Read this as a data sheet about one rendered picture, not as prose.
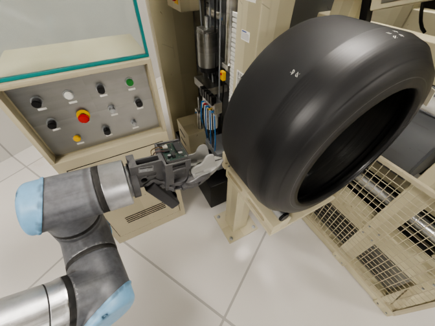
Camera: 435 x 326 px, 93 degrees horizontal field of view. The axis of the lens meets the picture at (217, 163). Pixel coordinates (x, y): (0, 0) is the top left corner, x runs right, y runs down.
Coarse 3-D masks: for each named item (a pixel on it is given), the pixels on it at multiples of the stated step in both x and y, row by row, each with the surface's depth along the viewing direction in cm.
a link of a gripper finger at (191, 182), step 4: (208, 172) 46; (188, 176) 45; (192, 176) 45; (200, 176) 45; (204, 176) 46; (208, 176) 47; (188, 180) 44; (192, 180) 44; (196, 180) 44; (200, 180) 45; (204, 180) 46; (184, 184) 44; (188, 184) 44; (192, 184) 44; (196, 184) 44; (200, 184) 45; (184, 188) 44; (188, 188) 44
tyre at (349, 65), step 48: (288, 48) 47; (336, 48) 41; (384, 48) 39; (240, 96) 53; (288, 96) 43; (336, 96) 39; (384, 96) 42; (240, 144) 55; (288, 144) 43; (336, 144) 86; (384, 144) 68; (288, 192) 53; (336, 192) 77
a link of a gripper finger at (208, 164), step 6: (210, 156) 44; (204, 162) 45; (210, 162) 46; (216, 162) 49; (222, 162) 50; (192, 168) 44; (198, 168) 45; (204, 168) 46; (210, 168) 47; (216, 168) 48; (192, 174) 45; (198, 174) 45; (210, 174) 47
